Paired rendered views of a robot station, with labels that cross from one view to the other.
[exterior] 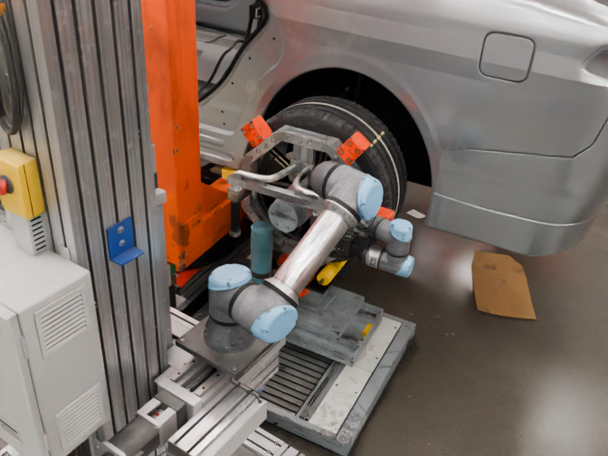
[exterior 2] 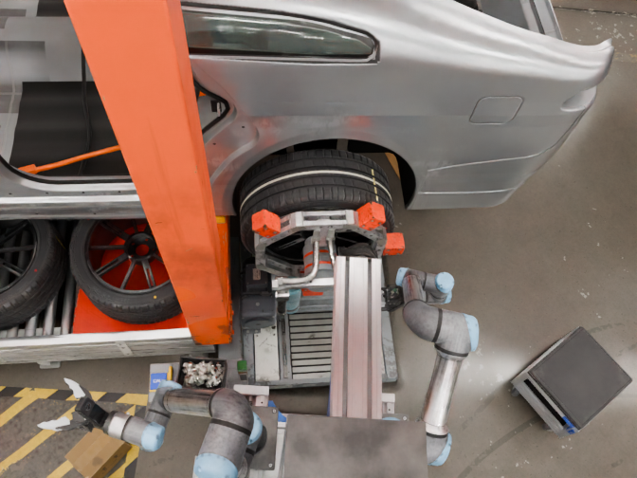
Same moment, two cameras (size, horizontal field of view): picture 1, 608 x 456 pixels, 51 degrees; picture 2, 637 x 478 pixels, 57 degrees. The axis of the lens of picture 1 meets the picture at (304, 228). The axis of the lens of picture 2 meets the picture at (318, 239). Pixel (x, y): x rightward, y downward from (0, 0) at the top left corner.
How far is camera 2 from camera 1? 182 cm
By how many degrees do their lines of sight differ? 39
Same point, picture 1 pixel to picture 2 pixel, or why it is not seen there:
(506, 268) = not seen: hidden behind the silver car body
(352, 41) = (340, 120)
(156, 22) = (198, 246)
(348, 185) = (460, 340)
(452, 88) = (443, 135)
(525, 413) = (479, 273)
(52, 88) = not seen: outside the picture
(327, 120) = (336, 198)
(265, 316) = (441, 458)
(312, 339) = (326, 305)
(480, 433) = (462, 307)
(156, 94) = (200, 280)
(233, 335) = not seen: hidden behind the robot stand
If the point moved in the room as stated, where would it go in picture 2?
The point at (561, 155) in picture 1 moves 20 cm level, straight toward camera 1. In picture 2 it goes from (531, 155) to (545, 197)
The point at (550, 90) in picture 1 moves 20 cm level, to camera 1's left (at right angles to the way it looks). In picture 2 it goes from (531, 123) to (488, 143)
